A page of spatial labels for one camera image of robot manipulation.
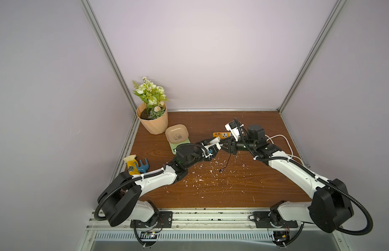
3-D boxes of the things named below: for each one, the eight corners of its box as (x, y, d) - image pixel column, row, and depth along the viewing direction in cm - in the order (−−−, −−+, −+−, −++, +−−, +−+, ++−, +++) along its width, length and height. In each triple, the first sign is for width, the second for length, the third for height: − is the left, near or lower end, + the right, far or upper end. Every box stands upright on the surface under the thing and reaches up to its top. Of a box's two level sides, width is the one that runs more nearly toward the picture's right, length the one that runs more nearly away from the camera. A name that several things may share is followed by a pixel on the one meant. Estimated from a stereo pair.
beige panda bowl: (165, 145, 103) (163, 140, 98) (168, 129, 111) (166, 124, 107) (187, 144, 102) (187, 140, 98) (188, 129, 111) (188, 124, 106)
